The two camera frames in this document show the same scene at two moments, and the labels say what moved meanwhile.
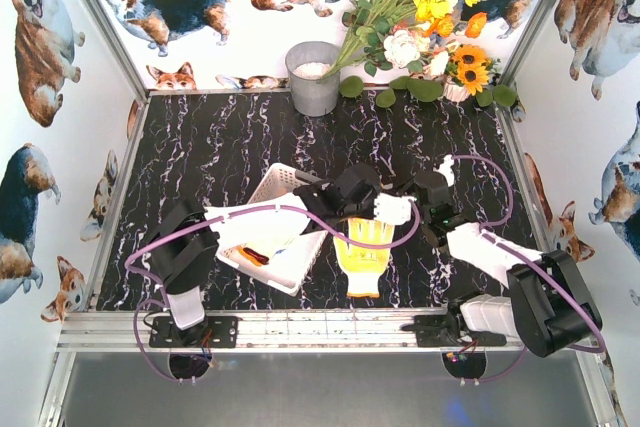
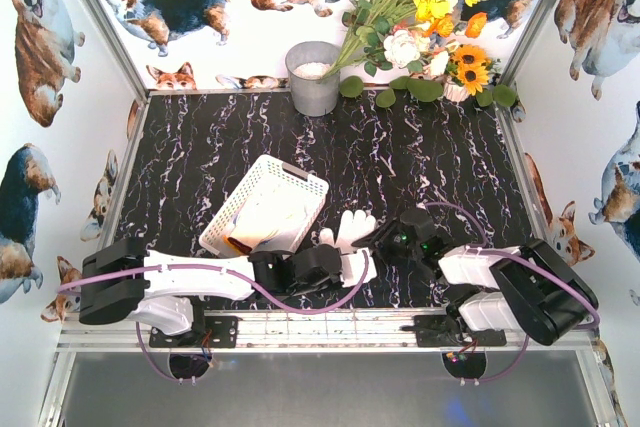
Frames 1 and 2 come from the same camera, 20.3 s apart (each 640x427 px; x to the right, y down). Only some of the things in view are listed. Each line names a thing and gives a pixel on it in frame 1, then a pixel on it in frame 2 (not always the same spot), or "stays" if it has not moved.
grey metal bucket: x=305 y=63 stays
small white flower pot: x=453 y=91 stays
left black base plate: x=166 y=334 stays
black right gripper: x=417 y=185 -> x=382 y=239
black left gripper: x=361 y=198 -> x=335 y=261
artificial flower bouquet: x=412 y=12 stays
